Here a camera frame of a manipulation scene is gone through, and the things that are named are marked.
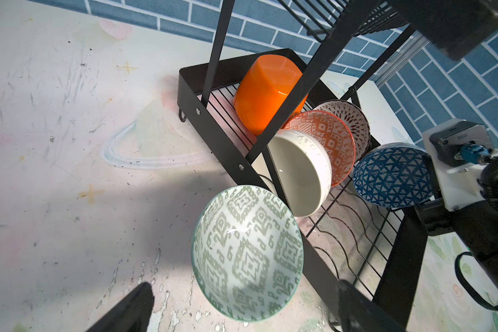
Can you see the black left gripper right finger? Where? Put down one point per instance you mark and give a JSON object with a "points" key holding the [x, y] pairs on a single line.
{"points": [[357, 313]]}

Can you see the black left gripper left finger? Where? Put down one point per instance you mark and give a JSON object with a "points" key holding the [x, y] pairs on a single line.
{"points": [[132, 313]]}

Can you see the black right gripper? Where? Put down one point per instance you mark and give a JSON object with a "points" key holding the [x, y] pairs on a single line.
{"points": [[435, 217]]}

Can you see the blue white patterned bowl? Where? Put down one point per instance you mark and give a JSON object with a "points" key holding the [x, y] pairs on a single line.
{"points": [[394, 176]]}

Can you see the orange patterned cream bowl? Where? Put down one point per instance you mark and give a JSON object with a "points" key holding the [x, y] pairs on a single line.
{"points": [[333, 134]]}

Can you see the plain cream white bowl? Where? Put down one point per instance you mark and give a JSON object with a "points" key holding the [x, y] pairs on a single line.
{"points": [[304, 169]]}

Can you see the orange plastic bowl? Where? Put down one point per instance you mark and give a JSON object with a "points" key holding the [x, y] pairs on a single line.
{"points": [[263, 90]]}

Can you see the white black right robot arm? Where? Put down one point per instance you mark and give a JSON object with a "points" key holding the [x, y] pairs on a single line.
{"points": [[477, 226]]}

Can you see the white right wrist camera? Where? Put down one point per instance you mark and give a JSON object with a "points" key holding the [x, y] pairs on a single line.
{"points": [[460, 151]]}

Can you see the black wire dish rack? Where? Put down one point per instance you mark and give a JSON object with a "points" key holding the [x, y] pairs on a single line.
{"points": [[356, 38]]}

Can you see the aluminium right corner post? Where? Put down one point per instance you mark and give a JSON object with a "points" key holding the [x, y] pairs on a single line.
{"points": [[411, 47]]}

